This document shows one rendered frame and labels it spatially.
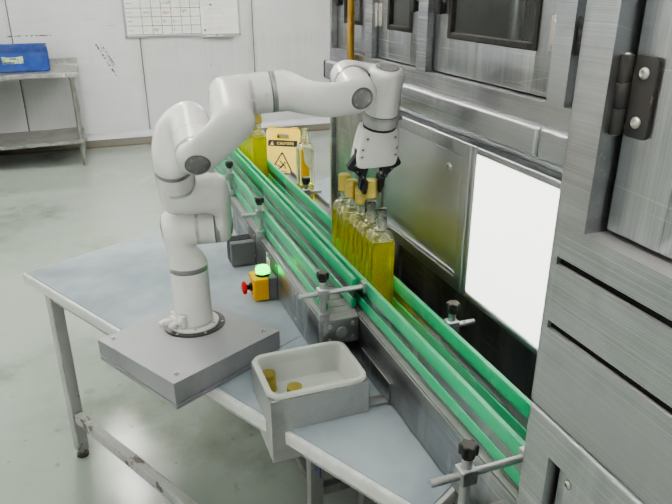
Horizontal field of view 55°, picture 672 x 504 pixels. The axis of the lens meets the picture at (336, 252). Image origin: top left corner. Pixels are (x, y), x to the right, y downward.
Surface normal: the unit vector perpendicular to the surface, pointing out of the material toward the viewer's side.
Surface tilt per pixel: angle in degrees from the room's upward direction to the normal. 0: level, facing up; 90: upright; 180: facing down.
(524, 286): 90
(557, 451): 90
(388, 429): 0
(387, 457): 0
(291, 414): 90
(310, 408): 90
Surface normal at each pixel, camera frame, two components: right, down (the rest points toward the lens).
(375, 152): 0.30, 0.63
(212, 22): 0.35, 0.36
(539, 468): -0.94, 0.14
